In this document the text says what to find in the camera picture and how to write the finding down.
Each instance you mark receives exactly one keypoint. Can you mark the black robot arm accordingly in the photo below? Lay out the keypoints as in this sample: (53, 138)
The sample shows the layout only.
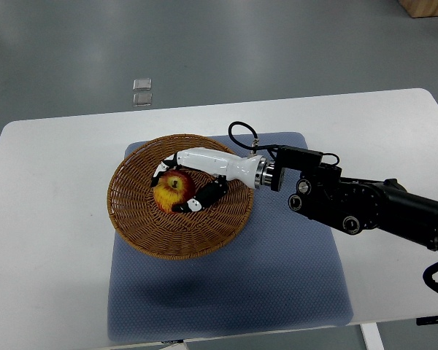
(347, 204)

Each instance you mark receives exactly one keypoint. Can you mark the blue grey mat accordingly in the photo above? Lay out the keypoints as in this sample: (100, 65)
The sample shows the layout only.
(281, 272)

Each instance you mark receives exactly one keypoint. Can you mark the upper floor socket plate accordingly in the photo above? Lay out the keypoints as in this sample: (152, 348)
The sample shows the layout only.
(142, 84)

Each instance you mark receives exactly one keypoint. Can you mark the red yellow apple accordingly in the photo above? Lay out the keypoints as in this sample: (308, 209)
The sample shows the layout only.
(174, 187)

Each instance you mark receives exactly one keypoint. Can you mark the floor socket plate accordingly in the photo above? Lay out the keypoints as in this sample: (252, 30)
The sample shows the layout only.
(142, 84)
(142, 99)

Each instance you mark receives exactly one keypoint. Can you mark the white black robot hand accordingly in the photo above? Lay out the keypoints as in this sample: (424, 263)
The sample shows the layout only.
(225, 167)

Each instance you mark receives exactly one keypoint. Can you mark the brown wicker basket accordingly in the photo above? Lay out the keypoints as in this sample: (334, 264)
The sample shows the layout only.
(142, 225)

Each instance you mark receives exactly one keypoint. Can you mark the black table control panel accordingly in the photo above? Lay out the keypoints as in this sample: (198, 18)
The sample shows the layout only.
(427, 320)

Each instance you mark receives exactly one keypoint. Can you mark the wooden box corner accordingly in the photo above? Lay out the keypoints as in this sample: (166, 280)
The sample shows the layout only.
(420, 8)

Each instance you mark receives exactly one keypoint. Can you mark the white table leg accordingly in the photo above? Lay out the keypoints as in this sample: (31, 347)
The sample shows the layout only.
(371, 336)

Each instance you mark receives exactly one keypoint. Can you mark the lower floor socket plate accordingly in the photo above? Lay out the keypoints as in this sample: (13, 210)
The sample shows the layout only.
(142, 99)

